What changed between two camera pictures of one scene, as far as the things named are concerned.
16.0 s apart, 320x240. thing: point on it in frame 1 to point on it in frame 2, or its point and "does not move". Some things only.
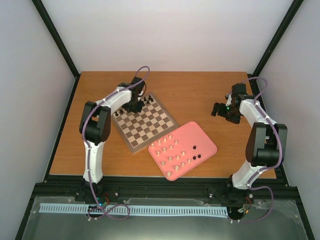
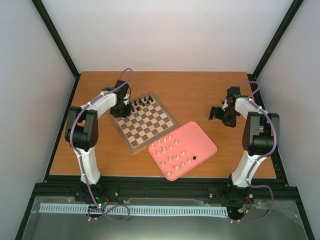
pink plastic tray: [182, 149] does not move
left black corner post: [53, 30] does not move
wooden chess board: [140, 129] does not move
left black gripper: [138, 109] to [127, 113]
